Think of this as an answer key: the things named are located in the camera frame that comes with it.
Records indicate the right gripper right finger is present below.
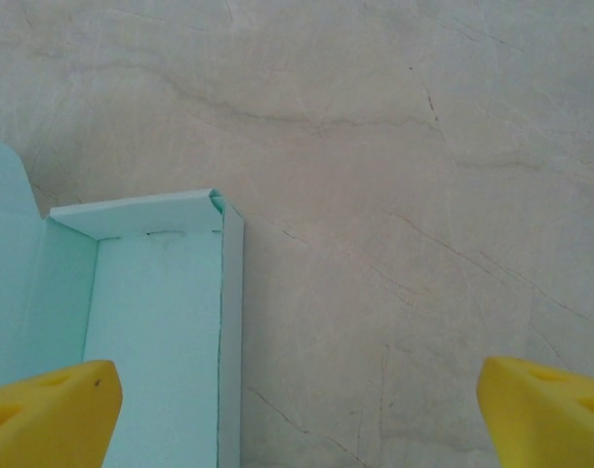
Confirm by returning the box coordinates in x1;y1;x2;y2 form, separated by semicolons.
475;355;594;468

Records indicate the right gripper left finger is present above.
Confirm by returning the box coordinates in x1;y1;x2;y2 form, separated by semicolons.
0;359;124;468

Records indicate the mint green paper box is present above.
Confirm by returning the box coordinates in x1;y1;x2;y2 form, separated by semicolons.
0;134;246;468

